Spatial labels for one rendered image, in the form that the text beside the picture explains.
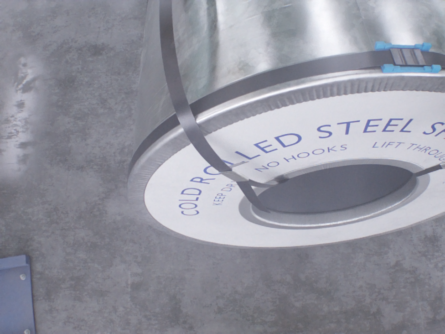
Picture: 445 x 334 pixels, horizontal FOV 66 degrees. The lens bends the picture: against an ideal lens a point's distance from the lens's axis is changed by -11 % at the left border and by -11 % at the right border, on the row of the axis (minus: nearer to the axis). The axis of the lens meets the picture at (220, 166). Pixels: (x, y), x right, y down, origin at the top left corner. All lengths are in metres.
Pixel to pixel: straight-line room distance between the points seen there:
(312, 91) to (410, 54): 0.18
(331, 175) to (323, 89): 0.85
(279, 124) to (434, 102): 0.30
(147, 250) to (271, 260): 0.60
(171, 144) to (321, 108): 0.30
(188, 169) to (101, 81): 1.63
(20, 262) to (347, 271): 1.62
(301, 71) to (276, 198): 0.77
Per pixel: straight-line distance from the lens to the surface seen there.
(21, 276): 2.06
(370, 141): 0.84
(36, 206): 2.17
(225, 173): 0.77
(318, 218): 1.40
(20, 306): 2.07
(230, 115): 0.68
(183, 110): 0.70
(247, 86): 0.66
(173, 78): 0.72
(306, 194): 1.42
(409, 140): 0.88
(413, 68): 0.67
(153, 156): 0.81
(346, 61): 0.65
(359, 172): 1.44
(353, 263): 1.96
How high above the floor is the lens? 1.82
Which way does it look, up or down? 65 degrees down
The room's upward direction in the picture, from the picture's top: 1 degrees counter-clockwise
